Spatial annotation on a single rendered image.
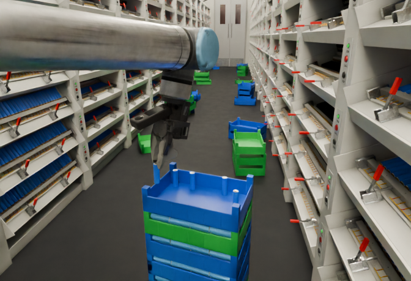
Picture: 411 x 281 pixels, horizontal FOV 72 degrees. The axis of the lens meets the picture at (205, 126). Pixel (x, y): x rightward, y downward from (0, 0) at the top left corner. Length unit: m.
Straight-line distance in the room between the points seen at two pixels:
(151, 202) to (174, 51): 0.50
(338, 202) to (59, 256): 1.16
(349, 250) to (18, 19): 0.88
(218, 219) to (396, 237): 0.41
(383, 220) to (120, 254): 1.06
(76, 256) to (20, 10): 1.20
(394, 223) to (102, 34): 0.64
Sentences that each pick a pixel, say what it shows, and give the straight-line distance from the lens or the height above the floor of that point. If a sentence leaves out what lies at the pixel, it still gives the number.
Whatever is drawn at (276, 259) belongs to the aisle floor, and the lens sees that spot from 1.38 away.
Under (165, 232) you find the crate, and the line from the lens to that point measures 0.94.
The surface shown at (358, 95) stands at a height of 0.76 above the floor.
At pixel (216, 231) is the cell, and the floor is 0.38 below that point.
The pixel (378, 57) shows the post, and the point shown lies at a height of 0.86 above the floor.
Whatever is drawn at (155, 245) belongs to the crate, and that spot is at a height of 0.28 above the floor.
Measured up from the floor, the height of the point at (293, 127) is 0.45.
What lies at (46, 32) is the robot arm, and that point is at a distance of 0.41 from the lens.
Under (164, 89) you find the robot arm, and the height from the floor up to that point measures 0.77.
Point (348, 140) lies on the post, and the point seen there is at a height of 0.64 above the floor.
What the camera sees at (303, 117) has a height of 0.56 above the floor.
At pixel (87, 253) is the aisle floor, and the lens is 1.47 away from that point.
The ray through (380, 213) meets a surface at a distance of 0.74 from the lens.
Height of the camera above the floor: 0.91
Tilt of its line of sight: 18 degrees down
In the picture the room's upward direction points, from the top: straight up
